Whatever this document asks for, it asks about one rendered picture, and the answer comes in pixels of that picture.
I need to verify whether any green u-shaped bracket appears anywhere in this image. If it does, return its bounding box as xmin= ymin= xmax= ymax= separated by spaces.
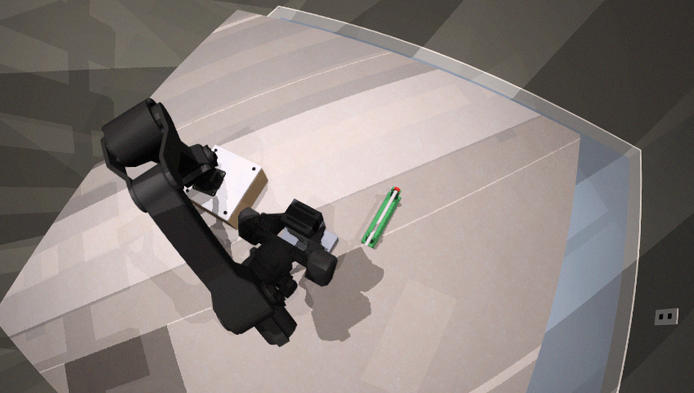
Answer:
xmin=361 ymin=187 xmax=401 ymax=248

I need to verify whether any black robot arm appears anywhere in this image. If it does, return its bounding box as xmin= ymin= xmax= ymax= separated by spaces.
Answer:
xmin=101 ymin=97 xmax=298 ymax=347

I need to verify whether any grey pin with red head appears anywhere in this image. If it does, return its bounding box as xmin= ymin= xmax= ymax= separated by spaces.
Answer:
xmin=364 ymin=187 xmax=400 ymax=246

